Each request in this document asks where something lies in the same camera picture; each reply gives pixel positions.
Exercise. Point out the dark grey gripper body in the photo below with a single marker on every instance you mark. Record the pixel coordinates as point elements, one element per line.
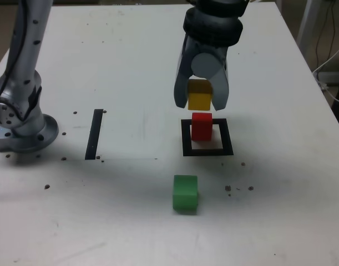
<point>213,49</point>

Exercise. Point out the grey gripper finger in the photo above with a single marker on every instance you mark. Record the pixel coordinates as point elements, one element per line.
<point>206,66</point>
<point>181,83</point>

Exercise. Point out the yellow cube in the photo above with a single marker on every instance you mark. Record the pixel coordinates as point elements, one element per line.
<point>199,101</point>

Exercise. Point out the red cube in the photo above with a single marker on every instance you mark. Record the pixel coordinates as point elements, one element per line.
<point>201,127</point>

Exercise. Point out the green cube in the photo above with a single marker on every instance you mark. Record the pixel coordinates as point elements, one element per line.
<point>185,195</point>

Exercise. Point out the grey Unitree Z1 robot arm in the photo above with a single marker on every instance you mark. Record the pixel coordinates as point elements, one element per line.
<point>25,55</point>

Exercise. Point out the black tape square outline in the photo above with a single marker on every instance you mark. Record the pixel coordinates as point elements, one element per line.
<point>208,153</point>

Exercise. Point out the black tape strip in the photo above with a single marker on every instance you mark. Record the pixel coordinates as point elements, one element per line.
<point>93,135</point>

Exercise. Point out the white background post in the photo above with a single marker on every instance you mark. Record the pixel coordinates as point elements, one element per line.
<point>306,22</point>

